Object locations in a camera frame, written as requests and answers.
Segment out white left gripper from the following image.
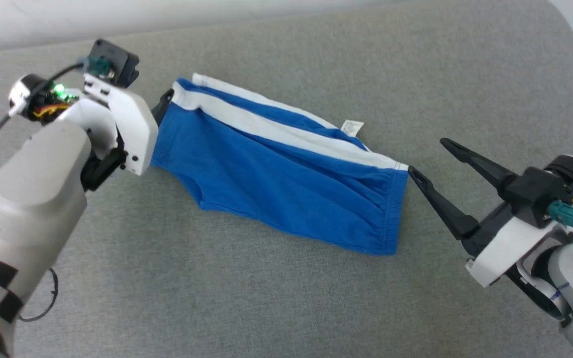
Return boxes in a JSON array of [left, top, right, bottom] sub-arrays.
[[58, 74, 175, 192]]

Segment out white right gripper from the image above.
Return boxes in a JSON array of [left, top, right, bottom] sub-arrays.
[[408, 138, 561, 289]]

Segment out blue shorts with white stripes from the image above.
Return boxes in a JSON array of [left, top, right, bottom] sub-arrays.
[[150, 73, 410, 256]]

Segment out black cylindrical left gripper motor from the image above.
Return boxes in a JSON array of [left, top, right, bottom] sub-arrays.
[[8, 74, 84, 124]]

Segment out grey-green fabric sofa cushion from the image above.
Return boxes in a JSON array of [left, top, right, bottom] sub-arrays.
[[0, 0, 573, 358]]

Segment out left black cable teal connector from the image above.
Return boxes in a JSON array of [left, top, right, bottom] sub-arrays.
[[0, 56, 112, 187]]

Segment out thin black cable loop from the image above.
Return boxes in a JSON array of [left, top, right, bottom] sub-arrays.
[[18, 268, 60, 323]]

